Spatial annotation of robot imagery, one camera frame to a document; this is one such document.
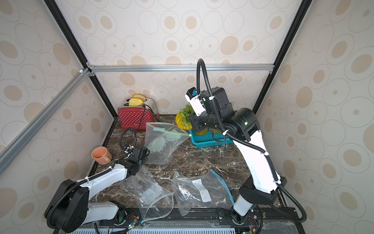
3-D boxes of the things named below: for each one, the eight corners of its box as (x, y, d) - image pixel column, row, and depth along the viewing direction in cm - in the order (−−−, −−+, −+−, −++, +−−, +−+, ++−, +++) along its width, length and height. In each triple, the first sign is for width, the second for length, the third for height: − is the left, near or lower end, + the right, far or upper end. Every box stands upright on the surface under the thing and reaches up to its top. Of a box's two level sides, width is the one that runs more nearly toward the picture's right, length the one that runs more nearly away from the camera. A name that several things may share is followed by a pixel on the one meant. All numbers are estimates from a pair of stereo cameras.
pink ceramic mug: (96, 165, 94) (88, 158, 87) (101, 154, 100) (94, 146, 92) (112, 165, 94) (106, 158, 87) (116, 154, 100) (111, 146, 92)
